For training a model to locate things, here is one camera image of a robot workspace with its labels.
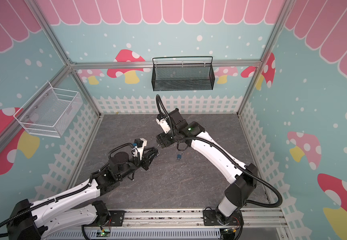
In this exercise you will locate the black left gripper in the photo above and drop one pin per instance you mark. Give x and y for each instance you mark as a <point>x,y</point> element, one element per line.
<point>146,159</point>

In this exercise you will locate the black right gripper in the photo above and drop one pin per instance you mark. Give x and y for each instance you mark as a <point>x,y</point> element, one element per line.
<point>164,141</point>

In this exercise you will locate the small blue padlock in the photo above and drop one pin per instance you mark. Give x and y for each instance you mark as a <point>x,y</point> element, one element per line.
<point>179,156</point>

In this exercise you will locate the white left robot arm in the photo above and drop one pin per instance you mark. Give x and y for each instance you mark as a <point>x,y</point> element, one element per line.
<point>78,205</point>

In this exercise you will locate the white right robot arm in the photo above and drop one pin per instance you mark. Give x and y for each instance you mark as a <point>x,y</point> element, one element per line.
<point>243,178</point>

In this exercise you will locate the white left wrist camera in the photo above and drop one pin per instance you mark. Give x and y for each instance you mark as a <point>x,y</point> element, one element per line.
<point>138,147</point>

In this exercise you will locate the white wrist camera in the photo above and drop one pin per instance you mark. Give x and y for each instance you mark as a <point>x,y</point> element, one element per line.
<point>138,147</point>
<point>164,125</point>

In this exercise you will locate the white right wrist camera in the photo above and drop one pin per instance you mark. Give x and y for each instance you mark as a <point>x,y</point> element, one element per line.
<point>164,125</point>

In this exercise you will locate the black wire mesh basket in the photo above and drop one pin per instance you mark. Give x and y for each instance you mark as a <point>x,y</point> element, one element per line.
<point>182,73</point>

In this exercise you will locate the white wire mesh basket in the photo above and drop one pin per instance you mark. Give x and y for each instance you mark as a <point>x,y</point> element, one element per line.
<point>50,112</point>

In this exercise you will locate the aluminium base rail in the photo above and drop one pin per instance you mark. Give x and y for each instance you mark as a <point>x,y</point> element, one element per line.
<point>180,224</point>

